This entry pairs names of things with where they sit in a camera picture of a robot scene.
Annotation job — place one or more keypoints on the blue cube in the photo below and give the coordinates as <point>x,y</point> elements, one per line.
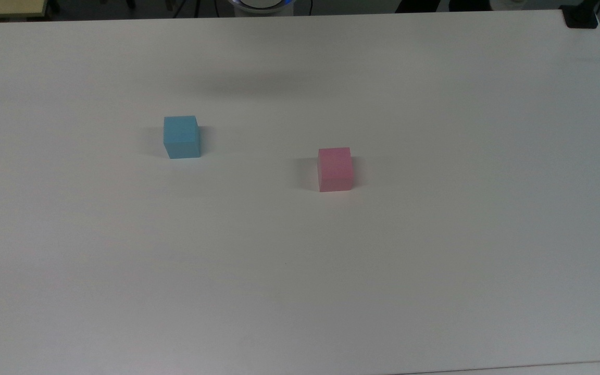
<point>180,136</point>

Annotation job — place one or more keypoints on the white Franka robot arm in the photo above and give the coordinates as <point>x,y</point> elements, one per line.
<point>261,4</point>

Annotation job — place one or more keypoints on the pink cube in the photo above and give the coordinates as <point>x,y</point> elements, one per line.
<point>335,167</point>

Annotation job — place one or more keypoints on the yellow wooden board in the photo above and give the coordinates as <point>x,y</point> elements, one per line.
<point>3,6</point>

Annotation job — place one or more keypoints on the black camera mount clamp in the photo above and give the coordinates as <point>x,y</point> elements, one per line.
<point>581,18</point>

